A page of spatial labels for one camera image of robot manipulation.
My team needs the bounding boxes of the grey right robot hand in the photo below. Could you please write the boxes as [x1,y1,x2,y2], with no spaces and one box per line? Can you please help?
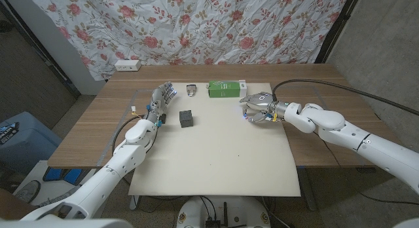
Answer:
[238,92,291,124]

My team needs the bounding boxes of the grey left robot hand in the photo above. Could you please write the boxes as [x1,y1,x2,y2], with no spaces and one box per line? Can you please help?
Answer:
[145,82,179,124]

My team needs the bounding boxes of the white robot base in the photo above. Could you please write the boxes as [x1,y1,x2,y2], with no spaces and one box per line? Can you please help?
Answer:
[176,195,271,228]

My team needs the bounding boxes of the dark grey block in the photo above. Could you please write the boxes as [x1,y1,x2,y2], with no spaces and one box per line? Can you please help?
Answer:
[179,109,194,128]

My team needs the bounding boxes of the green and white carton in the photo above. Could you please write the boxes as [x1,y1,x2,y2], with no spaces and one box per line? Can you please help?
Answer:
[206,79,248,98]

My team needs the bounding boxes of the white power strip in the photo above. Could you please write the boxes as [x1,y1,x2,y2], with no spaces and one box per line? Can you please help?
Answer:
[114,59,142,72]

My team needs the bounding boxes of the cream paper mat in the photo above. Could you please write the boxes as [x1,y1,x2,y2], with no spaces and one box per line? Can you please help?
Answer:
[128,83,301,198]

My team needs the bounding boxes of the floral backdrop cloth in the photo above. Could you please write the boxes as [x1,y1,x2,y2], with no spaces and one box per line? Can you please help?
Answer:
[26,0,351,81]

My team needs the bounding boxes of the grey table leg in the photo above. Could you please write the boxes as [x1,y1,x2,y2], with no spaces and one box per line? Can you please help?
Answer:
[297,167,318,212]

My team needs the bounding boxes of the black backdrop stand pole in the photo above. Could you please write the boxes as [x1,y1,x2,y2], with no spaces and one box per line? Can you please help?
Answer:
[314,0,363,64]

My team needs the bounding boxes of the blue plastic pad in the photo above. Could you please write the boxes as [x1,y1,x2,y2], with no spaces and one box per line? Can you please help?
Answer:
[64,168,82,185]
[43,168,63,182]

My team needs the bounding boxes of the black box with antenna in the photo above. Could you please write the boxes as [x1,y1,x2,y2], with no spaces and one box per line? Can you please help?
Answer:
[205,201,229,228]

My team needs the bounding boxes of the blue plastic bin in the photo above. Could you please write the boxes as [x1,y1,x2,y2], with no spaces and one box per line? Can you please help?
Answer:
[0,111,63,176]

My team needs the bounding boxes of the white robot chest cover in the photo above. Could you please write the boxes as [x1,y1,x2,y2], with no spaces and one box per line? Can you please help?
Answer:
[0,218,134,228]

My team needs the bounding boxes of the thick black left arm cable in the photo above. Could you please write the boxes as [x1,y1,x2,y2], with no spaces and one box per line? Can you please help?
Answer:
[111,115,141,153]

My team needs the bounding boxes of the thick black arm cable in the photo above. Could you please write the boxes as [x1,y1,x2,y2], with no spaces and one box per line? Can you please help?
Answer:
[272,79,419,117]
[111,115,141,153]

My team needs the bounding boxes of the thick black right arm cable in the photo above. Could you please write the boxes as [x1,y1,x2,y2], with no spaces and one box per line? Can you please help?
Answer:
[272,79,419,117]

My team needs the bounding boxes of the thin black cable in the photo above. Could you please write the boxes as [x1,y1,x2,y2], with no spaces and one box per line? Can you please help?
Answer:
[322,139,419,205]

